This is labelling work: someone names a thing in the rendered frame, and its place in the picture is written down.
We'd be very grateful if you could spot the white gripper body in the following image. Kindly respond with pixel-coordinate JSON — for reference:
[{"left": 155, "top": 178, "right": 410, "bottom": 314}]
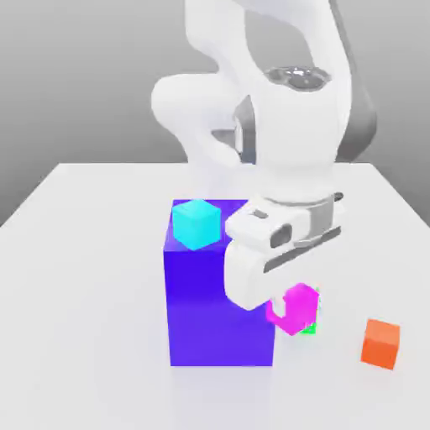
[{"left": 223, "top": 227, "right": 343, "bottom": 312}]

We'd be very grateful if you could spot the small magenta cube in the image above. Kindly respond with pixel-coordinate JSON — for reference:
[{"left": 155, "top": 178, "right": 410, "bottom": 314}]
[{"left": 265, "top": 282, "right": 320, "bottom": 337}]

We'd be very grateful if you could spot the small green cube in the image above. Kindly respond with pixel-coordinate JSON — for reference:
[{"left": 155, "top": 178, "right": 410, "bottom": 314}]
[{"left": 297, "top": 286, "right": 321, "bottom": 336}]

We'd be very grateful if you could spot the small cyan cube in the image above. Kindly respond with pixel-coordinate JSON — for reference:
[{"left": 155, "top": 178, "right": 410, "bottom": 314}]
[{"left": 171, "top": 198, "right": 223, "bottom": 252}]

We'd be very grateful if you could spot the small orange cube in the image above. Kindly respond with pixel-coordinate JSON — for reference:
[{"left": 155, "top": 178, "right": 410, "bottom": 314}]
[{"left": 359, "top": 317, "right": 401, "bottom": 371}]

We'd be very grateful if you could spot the large blue box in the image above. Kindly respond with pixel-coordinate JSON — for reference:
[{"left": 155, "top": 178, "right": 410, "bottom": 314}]
[{"left": 162, "top": 198, "right": 276, "bottom": 368}]

